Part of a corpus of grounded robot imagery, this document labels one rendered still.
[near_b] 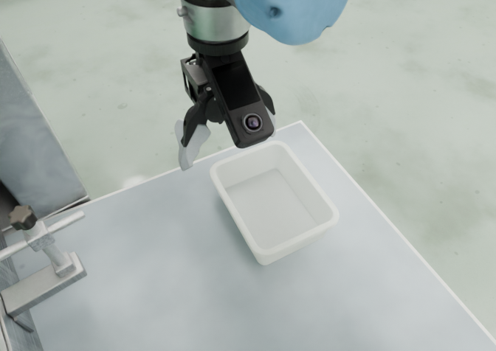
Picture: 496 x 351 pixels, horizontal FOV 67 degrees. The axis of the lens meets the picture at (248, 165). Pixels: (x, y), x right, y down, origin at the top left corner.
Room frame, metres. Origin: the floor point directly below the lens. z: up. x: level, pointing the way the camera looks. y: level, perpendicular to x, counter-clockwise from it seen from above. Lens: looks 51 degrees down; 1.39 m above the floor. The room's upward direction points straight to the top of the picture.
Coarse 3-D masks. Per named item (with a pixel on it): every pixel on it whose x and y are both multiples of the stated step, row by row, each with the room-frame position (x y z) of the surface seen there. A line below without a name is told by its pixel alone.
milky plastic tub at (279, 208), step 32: (224, 160) 0.48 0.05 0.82; (256, 160) 0.50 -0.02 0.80; (288, 160) 0.49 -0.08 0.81; (224, 192) 0.40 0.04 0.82; (256, 192) 0.45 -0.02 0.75; (288, 192) 0.45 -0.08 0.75; (320, 192) 0.40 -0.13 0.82; (256, 224) 0.38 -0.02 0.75; (288, 224) 0.38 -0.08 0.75; (320, 224) 0.37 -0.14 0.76; (256, 256) 0.30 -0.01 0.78
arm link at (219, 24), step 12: (180, 12) 0.37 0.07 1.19; (192, 12) 0.36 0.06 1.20; (204, 12) 0.35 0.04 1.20; (216, 12) 0.35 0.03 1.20; (228, 12) 0.36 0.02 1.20; (192, 24) 0.36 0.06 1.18; (204, 24) 0.35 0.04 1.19; (216, 24) 0.35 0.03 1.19; (228, 24) 0.35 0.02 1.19; (240, 24) 0.36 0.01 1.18; (204, 36) 0.35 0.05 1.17; (216, 36) 0.35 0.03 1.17; (228, 36) 0.35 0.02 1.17; (240, 36) 0.37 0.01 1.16
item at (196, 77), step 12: (192, 36) 0.37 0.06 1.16; (192, 48) 0.37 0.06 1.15; (204, 48) 0.36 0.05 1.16; (216, 48) 0.35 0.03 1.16; (228, 48) 0.36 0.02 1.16; (240, 48) 0.36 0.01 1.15; (180, 60) 0.42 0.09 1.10; (192, 72) 0.39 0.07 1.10; (192, 84) 0.38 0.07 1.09; (204, 84) 0.37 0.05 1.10; (192, 96) 0.40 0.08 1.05; (204, 96) 0.35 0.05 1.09; (216, 108) 0.35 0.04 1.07; (216, 120) 0.35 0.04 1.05
